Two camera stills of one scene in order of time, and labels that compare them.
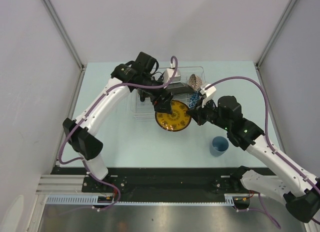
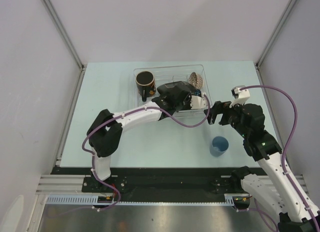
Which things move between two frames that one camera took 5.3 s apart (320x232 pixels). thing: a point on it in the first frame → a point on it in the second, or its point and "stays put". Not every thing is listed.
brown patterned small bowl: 195,81 stays put
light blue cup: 218,146 stays put
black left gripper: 163,105 → 189,104
